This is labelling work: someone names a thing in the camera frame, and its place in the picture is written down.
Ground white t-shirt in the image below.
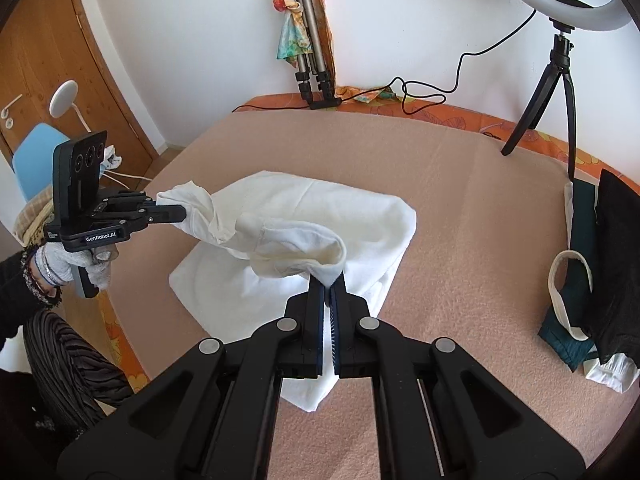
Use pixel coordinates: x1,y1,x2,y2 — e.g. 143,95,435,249
156,170,418,413

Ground black garment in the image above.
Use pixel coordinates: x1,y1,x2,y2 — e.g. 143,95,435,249
582,169,640,366

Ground person's left hand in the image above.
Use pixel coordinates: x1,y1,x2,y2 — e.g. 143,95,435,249
39,242,115,292

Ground colourful scarf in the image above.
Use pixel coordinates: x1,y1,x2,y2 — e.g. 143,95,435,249
271,0,321,68

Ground folded silver tripod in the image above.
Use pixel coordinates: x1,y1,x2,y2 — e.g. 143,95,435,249
287,0,343,111

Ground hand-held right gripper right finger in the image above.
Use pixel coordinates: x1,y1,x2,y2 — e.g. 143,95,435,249
330,271,586,480

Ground black cable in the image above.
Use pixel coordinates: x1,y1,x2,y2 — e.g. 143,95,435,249
232,0,561,117

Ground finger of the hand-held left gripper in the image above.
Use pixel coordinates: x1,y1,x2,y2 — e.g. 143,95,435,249
102,187,160,211
125,203,189,228

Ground pink blanket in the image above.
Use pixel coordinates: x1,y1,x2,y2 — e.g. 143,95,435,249
102,107,640,480

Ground dark striped trousers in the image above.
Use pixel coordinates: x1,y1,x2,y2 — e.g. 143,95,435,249
22,310,138,431

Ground metal door handle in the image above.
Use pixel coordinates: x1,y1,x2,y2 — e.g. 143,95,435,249
0,92,23,131

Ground small patterned cloth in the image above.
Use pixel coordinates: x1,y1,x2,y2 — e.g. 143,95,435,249
350,86,398,106

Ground blue chair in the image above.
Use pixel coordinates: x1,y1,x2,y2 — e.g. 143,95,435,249
12,125,71,201

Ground patterned beige cloth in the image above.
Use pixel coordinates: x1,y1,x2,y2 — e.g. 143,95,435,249
14,195,55,248

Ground person's left forearm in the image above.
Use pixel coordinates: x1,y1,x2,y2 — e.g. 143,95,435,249
0,245,63,311

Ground teal garment with white trim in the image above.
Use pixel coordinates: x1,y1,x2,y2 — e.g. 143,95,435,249
537,180,601,373

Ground white lamp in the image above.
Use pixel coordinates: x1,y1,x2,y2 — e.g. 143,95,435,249
52,80,96,133

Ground small black tripod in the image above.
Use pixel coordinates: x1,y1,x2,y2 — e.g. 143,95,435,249
501,19,581,183

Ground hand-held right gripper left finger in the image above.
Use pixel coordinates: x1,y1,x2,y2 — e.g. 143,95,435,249
57,272,331,480

